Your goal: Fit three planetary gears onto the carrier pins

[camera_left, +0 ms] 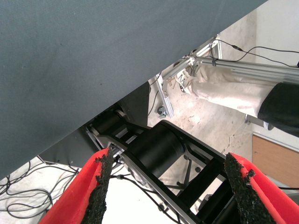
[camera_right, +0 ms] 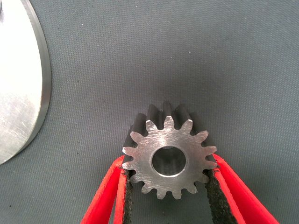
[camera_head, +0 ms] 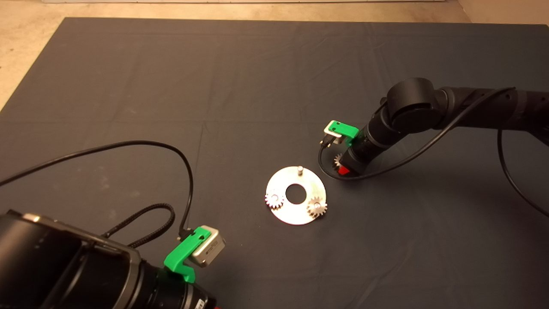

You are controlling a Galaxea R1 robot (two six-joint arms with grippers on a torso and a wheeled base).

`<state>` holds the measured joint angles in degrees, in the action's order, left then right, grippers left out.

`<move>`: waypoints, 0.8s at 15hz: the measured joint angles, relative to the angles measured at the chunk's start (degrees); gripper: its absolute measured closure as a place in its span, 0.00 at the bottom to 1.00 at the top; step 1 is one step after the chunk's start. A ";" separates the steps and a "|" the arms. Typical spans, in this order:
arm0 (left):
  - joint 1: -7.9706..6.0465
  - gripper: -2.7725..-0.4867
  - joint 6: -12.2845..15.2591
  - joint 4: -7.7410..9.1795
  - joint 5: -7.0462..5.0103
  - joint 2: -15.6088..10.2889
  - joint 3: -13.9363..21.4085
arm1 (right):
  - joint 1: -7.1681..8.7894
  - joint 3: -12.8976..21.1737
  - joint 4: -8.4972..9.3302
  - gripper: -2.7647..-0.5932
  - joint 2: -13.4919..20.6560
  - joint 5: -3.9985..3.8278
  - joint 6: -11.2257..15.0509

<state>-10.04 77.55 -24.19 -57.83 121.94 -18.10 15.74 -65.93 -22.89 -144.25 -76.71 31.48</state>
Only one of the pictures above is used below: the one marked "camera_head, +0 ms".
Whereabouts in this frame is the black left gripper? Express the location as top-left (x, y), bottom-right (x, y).
top-left (142, 262), bottom-right (217, 309)

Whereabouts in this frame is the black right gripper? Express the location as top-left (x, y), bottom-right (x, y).
top-left (338, 124), bottom-right (389, 176)

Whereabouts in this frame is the round metal carrier plate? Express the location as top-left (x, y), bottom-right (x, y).
top-left (265, 166), bottom-right (327, 225)

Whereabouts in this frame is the dark grey table cloth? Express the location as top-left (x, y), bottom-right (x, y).
top-left (0, 17), bottom-right (549, 309)

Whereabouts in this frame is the black right camera cable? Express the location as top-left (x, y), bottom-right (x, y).
top-left (318, 87), bottom-right (515, 181)

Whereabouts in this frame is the black camera cable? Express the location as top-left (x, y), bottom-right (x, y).
top-left (0, 141), bottom-right (193, 240)
top-left (318, 87), bottom-right (515, 181)

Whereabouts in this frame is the green left camera mount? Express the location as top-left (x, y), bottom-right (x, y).
top-left (164, 227), bottom-right (211, 283)

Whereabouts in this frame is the silver right camera box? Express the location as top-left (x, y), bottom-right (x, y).
top-left (323, 121), bottom-right (344, 144)

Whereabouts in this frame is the silver camera box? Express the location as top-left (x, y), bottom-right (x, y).
top-left (323, 121), bottom-right (344, 144)
top-left (191, 225), bottom-right (226, 268)

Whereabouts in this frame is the silver left camera box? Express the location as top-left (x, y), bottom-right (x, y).
top-left (191, 225), bottom-right (226, 268)

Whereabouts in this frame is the thin braided black cable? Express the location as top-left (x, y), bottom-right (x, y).
top-left (101, 203), bottom-right (175, 248)

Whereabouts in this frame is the black left camera cable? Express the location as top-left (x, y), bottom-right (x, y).
top-left (0, 141), bottom-right (193, 240)

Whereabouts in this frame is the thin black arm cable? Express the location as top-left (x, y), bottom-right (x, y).
top-left (498, 129), bottom-right (549, 217)

